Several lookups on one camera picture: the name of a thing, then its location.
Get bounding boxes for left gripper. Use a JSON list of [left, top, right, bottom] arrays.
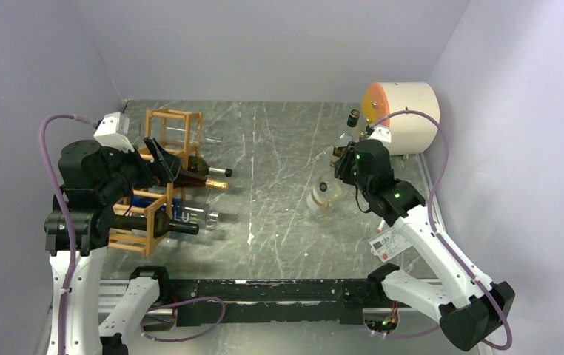
[[98, 134, 184, 202]]

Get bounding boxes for clear round bottle white label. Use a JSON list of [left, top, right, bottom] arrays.
[[306, 171, 347, 217]]

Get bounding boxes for clear bottle brown label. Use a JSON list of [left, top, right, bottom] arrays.
[[330, 109, 360, 167]]

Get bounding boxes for dark green wine bottle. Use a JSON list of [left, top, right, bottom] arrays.
[[112, 211, 200, 239]]

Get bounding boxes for right white base arm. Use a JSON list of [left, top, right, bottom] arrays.
[[367, 263, 452, 322]]

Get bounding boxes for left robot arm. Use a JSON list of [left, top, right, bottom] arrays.
[[44, 138, 182, 354]]

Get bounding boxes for left white base arm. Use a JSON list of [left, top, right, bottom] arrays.
[[98, 266, 172, 354]]

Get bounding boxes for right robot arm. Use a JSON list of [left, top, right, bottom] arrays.
[[335, 140, 515, 351]]

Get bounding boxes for dark red bottle gold cap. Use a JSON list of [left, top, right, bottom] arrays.
[[172, 170, 229, 191]]

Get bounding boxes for clear blue labelled bottle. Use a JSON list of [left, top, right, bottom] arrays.
[[124, 195, 218, 228]]

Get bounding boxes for wooden wine rack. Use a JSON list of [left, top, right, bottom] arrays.
[[109, 108, 203, 257]]

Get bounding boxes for white pen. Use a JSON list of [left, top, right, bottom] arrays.
[[376, 220, 385, 233]]

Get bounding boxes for white paper card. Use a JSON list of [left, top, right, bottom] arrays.
[[368, 228, 412, 263]]

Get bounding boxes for cream cylinder orange face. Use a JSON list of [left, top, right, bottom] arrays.
[[361, 82, 440, 155]]

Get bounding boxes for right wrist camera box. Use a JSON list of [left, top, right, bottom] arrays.
[[366, 125, 392, 148]]

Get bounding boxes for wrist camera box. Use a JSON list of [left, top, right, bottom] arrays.
[[366, 125, 392, 148], [93, 112, 134, 152]]

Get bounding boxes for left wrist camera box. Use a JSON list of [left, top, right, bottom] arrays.
[[93, 112, 134, 152]]

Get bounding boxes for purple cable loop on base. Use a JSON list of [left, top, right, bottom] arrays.
[[138, 296, 226, 344]]

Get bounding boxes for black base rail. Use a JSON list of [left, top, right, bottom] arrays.
[[170, 279, 392, 327]]

